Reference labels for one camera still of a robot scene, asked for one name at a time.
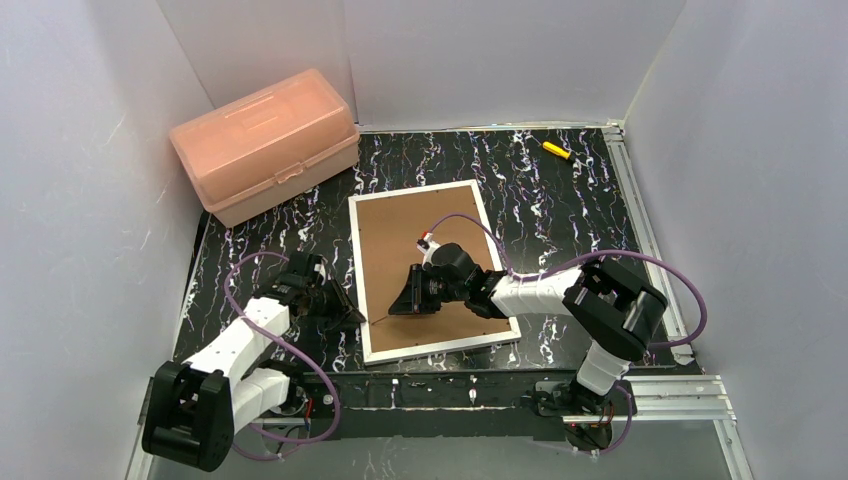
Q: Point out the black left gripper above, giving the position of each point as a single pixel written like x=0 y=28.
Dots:
x=321 y=297

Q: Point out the pink plastic storage box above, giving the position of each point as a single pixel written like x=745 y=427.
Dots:
x=257 y=152

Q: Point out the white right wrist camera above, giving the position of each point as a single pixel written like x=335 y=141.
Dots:
x=427 y=246

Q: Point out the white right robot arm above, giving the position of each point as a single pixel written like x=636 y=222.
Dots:
x=618 y=309

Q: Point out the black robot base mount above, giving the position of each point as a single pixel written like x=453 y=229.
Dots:
x=537 y=403

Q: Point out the yellow screwdriver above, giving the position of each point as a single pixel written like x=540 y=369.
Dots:
x=558 y=151

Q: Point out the white picture frame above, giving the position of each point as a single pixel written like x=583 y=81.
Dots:
x=385 y=227

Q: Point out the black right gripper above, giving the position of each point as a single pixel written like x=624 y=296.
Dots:
x=419 y=291

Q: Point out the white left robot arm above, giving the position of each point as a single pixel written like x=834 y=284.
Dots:
x=196 y=407

